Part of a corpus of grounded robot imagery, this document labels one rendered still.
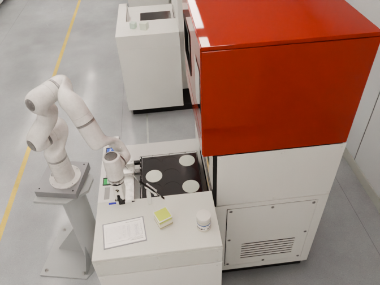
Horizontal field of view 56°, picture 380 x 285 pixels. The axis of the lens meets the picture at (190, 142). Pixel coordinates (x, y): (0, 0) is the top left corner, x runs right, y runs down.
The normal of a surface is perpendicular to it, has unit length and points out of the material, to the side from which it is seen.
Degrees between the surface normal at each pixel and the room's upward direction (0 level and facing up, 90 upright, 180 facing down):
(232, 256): 90
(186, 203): 0
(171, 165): 0
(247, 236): 90
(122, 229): 0
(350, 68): 90
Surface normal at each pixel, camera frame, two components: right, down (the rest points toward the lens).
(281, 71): 0.11, 0.65
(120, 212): -0.04, -0.75
